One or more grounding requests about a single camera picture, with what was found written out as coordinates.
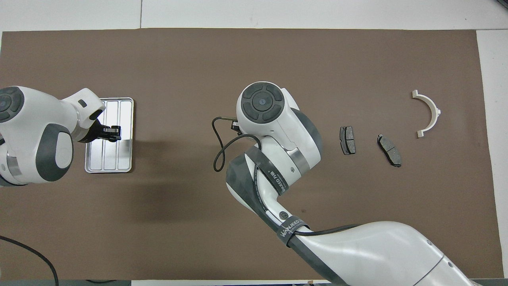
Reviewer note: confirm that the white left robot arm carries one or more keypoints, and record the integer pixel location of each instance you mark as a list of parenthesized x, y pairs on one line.
[(35, 131)]

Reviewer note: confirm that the long dark brake pad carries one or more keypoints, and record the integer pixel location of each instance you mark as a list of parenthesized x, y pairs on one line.
[(389, 150)]

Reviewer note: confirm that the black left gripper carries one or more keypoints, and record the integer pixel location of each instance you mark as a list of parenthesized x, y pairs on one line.
[(96, 133)]

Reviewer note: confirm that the white semicircular bracket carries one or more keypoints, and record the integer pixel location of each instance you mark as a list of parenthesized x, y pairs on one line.
[(432, 107)]

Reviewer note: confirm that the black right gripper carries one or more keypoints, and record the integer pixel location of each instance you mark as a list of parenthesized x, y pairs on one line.
[(235, 126)]

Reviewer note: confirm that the short dark brake pad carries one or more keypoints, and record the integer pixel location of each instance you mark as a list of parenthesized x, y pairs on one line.
[(347, 140)]

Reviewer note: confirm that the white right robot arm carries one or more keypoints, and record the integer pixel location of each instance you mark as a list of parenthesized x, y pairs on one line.
[(285, 131)]

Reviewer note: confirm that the brown table mat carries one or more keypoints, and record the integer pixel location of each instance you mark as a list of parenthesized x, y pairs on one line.
[(178, 59)]

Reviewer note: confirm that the silver metal tray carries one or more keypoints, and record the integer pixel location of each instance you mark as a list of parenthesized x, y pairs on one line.
[(115, 159)]

